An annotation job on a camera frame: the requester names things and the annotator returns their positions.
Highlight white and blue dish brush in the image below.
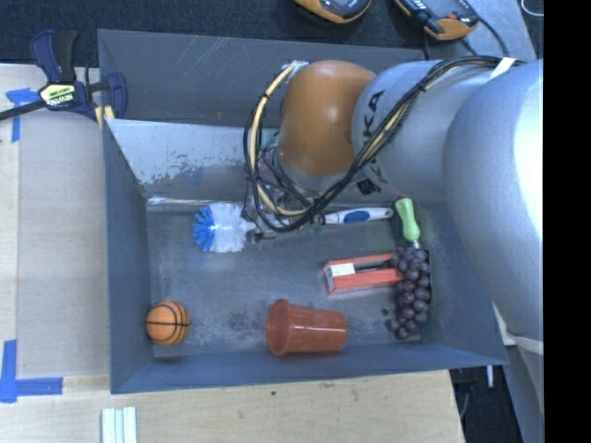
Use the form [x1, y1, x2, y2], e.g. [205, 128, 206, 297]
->
[191, 201, 394, 255]

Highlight grey metal bin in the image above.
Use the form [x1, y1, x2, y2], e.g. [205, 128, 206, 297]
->
[96, 29, 510, 395]

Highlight orange box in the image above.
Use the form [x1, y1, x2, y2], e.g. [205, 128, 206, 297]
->
[321, 252, 405, 296]

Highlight orange plastic cup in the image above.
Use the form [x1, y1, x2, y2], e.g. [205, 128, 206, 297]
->
[266, 297, 349, 358]

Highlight orange toy basketball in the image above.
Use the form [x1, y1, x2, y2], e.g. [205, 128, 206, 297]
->
[144, 299, 192, 347]

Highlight purple toy grapes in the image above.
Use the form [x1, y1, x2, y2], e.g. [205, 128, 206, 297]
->
[386, 245, 433, 342]

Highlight pale wood flat board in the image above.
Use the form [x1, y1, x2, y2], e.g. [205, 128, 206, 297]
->
[16, 108, 113, 380]

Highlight green-handled tool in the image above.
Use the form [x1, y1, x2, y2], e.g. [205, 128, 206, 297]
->
[393, 197, 423, 249]

